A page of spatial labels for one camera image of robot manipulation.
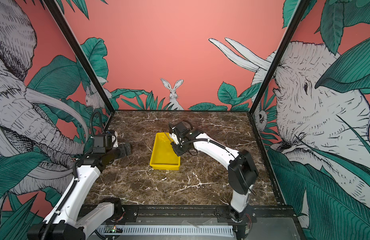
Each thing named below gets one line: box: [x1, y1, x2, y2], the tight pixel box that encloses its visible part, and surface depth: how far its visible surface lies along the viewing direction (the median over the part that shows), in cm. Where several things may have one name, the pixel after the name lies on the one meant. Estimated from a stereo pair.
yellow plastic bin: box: [149, 132, 181, 171], surface depth 95 cm
